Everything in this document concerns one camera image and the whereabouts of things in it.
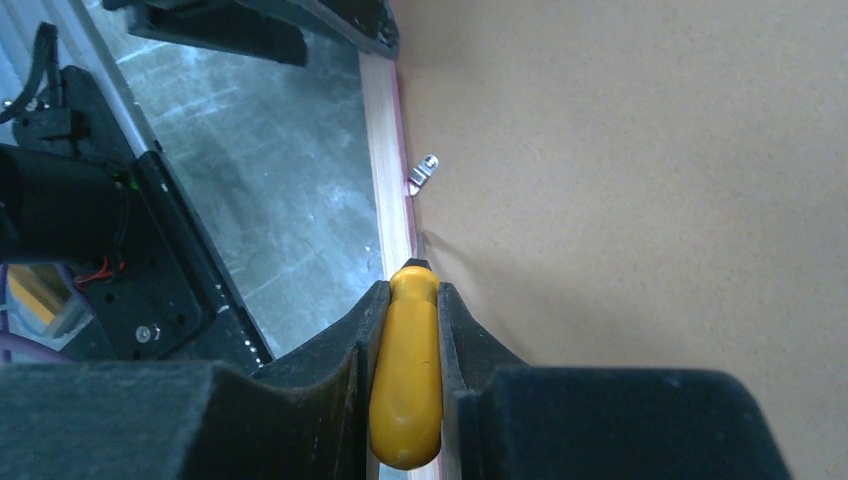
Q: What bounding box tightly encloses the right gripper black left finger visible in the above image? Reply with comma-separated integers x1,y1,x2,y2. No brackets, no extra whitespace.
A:
1,281,389,479

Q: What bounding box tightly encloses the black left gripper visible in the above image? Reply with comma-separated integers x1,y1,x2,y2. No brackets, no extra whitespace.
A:
102,0,400,67

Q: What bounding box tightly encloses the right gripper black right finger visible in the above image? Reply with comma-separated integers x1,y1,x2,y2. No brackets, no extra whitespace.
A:
438,283,790,479

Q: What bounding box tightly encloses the pink wooden picture frame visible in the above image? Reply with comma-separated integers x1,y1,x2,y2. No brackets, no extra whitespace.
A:
361,1,847,479

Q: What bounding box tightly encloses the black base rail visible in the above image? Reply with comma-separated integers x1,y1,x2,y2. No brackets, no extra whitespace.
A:
13,23,274,372

